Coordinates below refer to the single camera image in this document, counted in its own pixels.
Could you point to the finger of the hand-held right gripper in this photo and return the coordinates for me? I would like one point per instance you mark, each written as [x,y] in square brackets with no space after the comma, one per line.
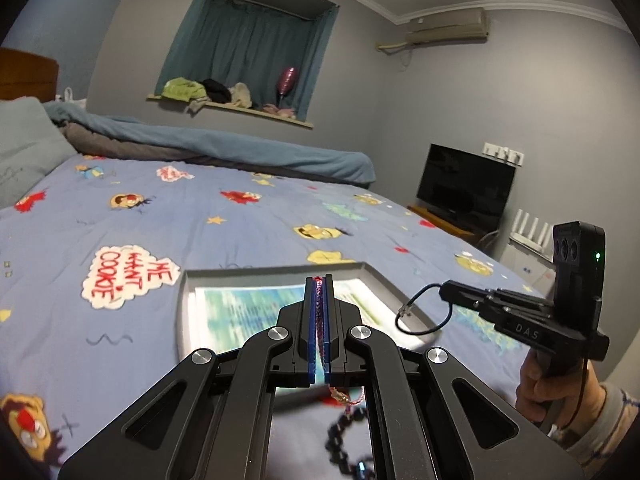
[487,307]
[465,290]

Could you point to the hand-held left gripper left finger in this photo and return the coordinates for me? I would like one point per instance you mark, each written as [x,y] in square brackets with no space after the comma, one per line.
[313,320]

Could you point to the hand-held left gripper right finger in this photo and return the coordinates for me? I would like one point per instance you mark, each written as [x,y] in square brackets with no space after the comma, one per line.
[328,320]

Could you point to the white tray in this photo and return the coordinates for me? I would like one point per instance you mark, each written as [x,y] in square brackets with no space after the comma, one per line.
[240,310]

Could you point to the person's right forearm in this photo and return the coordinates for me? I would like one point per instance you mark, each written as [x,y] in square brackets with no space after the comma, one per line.
[610,425]

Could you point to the person's right hand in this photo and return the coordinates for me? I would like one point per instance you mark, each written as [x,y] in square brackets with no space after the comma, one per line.
[530,385]

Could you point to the white cabinet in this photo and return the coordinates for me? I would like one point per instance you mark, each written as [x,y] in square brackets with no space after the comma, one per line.
[525,272]

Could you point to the white router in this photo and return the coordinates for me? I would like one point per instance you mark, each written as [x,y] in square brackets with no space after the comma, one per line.
[530,232]

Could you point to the wooden television stand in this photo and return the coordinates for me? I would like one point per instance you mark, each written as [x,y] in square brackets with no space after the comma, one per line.
[440,217]

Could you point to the black television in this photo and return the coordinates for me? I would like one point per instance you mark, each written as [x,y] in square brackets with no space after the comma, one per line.
[465,182]

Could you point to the bed with cartoon sheet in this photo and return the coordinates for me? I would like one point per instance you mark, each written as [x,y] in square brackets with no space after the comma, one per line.
[225,230]

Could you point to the blue duvet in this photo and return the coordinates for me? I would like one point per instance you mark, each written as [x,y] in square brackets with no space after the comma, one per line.
[240,145]

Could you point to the windowsill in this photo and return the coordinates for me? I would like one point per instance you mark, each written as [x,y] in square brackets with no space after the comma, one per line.
[300,122]

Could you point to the pink plush toy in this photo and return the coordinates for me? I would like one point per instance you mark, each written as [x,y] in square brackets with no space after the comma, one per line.
[277,110]

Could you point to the pink balloon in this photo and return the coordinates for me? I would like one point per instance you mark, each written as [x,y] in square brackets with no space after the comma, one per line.
[287,79]

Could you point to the black clothing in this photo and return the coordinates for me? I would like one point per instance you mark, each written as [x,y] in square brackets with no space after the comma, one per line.
[216,91]

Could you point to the air conditioner pipe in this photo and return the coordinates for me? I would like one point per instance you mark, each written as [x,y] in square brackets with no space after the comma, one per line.
[392,45]

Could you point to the green cloth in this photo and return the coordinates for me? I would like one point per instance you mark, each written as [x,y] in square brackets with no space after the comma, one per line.
[182,88]

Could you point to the grey blanket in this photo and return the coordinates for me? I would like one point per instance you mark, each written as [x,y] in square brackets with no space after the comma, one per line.
[100,140]

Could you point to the teal curtain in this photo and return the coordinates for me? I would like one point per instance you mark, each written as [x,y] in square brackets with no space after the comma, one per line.
[250,45]

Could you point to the white plastic bag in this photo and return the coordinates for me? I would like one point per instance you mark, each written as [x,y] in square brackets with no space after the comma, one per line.
[70,97]

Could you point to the light blue pillow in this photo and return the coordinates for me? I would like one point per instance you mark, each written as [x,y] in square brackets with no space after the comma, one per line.
[25,145]

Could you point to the wooden headboard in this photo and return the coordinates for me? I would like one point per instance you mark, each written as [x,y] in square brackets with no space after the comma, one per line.
[27,75]

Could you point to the white wall hook rack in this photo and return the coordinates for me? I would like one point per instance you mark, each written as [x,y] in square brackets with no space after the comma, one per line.
[502,154]

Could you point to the wall air conditioner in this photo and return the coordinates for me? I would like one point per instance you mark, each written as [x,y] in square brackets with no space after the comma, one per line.
[447,25]

